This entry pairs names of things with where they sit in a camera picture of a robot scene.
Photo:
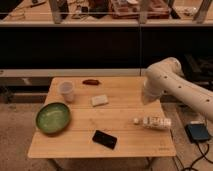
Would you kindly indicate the dark red sausage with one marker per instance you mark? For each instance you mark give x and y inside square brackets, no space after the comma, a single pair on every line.
[91,82]

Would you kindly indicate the long workbench shelf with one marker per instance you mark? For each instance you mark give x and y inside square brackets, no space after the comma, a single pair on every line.
[106,13]

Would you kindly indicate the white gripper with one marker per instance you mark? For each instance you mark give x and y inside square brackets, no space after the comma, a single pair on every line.
[150,94]

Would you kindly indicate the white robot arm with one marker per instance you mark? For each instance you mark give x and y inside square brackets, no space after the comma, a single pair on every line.
[165,76]

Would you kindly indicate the wooden folding table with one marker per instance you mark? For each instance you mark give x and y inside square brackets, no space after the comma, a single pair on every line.
[114,118]

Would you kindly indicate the blue black power box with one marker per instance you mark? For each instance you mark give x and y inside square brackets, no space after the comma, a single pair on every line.
[197,133]

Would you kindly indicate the green bowl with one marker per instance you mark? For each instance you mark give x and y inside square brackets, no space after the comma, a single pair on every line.
[53,118]

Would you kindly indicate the black smartphone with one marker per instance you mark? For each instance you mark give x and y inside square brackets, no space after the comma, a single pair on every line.
[104,139]

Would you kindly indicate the translucent plastic cup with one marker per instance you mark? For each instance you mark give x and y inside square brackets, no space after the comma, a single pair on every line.
[66,89]

